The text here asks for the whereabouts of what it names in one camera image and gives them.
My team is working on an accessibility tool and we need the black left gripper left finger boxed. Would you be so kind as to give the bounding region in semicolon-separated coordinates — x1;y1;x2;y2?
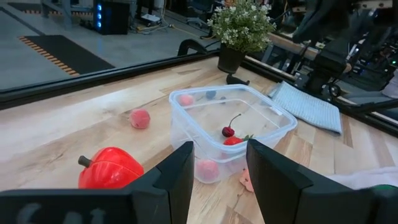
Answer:
0;141;195;224

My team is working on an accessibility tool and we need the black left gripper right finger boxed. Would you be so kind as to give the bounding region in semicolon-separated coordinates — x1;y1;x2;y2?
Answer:
247;139;398;224

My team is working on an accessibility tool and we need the red bell pepper toy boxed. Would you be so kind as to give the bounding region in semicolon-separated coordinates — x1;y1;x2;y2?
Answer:
77;146;145;190

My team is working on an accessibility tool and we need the red strawberry with green leaves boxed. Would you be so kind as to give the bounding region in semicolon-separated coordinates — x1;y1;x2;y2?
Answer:
223;134;255;146

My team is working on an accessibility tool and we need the round pink-red textured fruit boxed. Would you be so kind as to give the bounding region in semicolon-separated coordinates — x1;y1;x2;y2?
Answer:
129;108;151;130

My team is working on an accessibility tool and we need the red cherry with stem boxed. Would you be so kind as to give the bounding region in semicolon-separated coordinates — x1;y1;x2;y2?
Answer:
221;113;243;138

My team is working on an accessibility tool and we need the pale pink peach toy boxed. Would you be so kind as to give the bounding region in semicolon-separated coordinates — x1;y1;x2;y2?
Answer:
178;94;195;107

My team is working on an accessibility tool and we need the clear plastic tupperware container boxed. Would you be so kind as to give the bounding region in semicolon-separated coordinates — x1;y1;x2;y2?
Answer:
169;83;299;184

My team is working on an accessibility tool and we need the flat pink fruit piece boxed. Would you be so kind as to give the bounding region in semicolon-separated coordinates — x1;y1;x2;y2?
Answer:
239;169;254;193

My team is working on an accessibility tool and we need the beige pink cloth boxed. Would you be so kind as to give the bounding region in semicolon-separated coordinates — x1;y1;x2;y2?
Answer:
325;166;398;191

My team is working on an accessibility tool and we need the light blue cloth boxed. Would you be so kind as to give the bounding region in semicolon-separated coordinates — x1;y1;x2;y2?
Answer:
267;81;343;134

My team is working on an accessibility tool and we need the black orange-striped floor mat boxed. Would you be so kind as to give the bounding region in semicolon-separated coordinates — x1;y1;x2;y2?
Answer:
17;34;116;77

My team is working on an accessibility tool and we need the potted white-flowered green plant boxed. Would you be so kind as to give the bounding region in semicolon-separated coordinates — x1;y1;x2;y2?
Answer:
206;0;277;75

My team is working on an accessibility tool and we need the metal equipment stand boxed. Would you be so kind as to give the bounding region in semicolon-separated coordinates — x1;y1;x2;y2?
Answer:
130;0;187;32

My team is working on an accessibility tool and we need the black computer tower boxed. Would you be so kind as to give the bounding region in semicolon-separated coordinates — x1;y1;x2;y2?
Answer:
93;0;131;35

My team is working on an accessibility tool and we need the black arched frame handle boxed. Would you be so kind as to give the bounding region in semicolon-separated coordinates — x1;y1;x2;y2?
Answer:
177;38;208;57

